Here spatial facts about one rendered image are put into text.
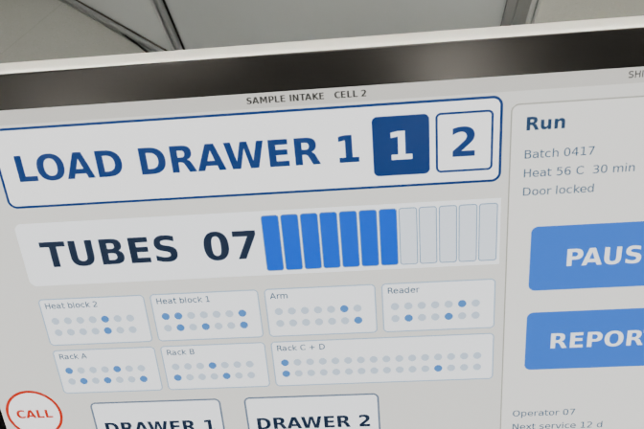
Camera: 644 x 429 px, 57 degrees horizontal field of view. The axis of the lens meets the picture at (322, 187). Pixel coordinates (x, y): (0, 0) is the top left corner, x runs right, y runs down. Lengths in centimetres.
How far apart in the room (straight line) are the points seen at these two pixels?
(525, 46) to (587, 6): 183
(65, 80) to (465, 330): 29
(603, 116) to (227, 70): 21
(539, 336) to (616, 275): 6
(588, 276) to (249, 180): 22
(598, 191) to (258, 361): 24
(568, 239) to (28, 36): 214
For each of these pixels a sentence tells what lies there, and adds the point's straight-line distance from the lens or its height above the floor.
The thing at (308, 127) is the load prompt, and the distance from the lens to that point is 34.
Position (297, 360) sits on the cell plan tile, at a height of 104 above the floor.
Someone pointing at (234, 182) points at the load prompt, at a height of 114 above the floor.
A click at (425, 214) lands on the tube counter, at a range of 36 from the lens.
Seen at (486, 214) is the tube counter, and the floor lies 112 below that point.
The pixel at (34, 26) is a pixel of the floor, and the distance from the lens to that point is 239.
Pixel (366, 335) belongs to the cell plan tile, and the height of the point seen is 106.
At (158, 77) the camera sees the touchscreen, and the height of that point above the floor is 119.
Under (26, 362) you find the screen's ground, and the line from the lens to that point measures 47.
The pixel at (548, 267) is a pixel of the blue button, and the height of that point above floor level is 109.
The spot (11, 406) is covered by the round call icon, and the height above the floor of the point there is 102.
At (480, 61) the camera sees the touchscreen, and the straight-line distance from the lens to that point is 34.
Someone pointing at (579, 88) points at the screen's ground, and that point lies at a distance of 36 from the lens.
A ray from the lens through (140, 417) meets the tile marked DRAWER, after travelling 47.
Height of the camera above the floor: 144
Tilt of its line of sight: 60 degrees down
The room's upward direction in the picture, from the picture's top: 10 degrees counter-clockwise
